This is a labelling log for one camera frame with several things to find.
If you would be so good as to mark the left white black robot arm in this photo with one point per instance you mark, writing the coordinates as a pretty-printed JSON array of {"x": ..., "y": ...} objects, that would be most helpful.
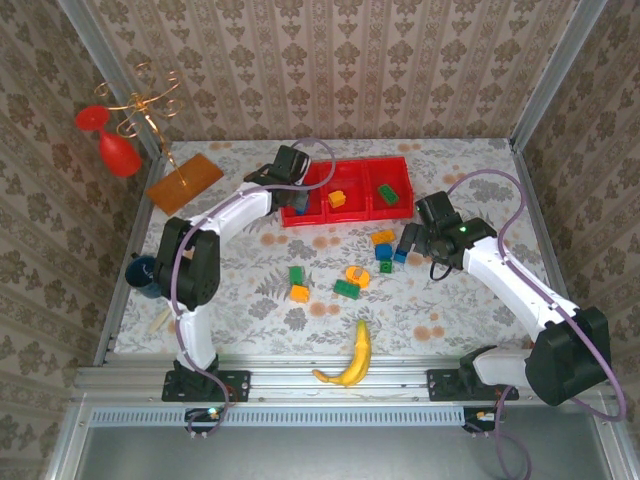
[{"x": 235, "y": 207}]

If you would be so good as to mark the round orange lego piece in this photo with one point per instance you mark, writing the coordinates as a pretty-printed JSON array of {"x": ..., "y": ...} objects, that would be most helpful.
[{"x": 361, "y": 279}]

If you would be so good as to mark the cream wooden stick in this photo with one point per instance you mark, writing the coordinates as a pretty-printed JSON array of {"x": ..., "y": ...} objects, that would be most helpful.
[{"x": 161, "y": 321}]

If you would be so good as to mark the small dark green lego brick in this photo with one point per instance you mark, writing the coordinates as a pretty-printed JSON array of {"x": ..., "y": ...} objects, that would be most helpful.
[{"x": 385, "y": 266}]

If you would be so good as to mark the aluminium frame post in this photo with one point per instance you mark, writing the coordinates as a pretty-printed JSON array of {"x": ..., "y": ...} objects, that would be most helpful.
[
  {"x": 567, "y": 50},
  {"x": 95, "y": 50}
]

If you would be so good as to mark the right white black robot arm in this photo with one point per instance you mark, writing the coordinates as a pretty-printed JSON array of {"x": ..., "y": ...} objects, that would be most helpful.
[{"x": 505, "y": 280}]

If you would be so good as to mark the dark blue mug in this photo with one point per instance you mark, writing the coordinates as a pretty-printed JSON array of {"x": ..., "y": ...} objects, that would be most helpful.
[{"x": 142, "y": 280}]

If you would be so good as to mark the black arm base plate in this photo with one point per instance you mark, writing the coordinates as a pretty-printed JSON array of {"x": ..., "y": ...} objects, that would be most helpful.
[
  {"x": 440, "y": 385},
  {"x": 240, "y": 385}
]

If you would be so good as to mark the yellow banana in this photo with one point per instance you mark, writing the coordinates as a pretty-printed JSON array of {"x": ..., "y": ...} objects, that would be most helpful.
[{"x": 361, "y": 350}]

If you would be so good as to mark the long orange lego brick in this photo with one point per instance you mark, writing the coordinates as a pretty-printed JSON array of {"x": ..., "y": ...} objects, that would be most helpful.
[{"x": 383, "y": 236}]

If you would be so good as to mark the black connector board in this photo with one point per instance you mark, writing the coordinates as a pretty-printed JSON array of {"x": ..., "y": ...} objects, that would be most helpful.
[
  {"x": 477, "y": 417},
  {"x": 205, "y": 417}
]

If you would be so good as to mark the red three-compartment bin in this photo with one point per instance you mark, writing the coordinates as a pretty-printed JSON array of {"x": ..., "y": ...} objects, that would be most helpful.
[{"x": 350, "y": 215}]

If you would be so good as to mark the long green lego brick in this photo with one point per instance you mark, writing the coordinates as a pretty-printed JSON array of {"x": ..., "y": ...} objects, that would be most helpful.
[
  {"x": 388, "y": 194},
  {"x": 347, "y": 289}
]

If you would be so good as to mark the red plastic goblet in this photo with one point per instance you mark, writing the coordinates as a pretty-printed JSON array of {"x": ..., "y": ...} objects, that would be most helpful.
[{"x": 117, "y": 152}]

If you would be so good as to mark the blue lego brick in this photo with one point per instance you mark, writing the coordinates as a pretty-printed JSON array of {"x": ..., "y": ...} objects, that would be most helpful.
[
  {"x": 400, "y": 257},
  {"x": 383, "y": 251},
  {"x": 300, "y": 212}
]

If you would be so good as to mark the small orange lego brick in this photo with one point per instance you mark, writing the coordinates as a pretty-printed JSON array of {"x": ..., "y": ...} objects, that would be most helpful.
[
  {"x": 299, "y": 293},
  {"x": 337, "y": 198}
]

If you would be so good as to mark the floral patterned table cover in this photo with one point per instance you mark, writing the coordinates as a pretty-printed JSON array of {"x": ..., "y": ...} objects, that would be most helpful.
[{"x": 440, "y": 310}]

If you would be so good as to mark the aluminium table side rail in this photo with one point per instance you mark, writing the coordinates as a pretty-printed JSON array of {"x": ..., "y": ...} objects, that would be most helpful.
[
  {"x": 527, "y": 180},
  {"x": 141, "y": 220}
]

